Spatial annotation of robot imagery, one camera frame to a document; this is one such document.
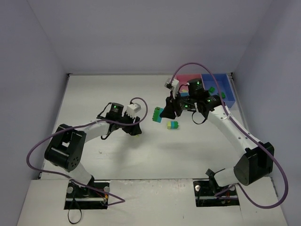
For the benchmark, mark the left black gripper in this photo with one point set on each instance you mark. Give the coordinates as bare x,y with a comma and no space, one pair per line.
131,127

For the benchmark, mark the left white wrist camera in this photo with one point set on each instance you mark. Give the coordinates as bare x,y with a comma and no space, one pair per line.
132,110

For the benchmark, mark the pink container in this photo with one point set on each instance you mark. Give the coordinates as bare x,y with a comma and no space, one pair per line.
183,78

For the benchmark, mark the periwinkle blue container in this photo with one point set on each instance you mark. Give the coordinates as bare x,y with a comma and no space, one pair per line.
224,85

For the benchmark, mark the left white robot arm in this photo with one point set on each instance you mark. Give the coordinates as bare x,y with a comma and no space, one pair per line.
65,150

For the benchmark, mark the dark green small lego brick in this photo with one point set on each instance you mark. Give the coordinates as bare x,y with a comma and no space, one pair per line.
222,95

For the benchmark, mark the light blue container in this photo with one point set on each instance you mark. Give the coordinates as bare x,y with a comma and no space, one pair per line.
184,94

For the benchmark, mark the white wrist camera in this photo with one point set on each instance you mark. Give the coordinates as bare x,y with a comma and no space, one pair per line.
172,85
132,110

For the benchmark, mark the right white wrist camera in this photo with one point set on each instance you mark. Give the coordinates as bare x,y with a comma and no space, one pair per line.
172,85

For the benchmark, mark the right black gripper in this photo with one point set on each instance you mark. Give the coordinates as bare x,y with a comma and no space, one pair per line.
173,108

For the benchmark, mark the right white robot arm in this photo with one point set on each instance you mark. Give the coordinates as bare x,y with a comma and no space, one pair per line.
254,162

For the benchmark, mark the curved three-colour lego stack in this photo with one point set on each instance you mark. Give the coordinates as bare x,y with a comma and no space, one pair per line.
156,114

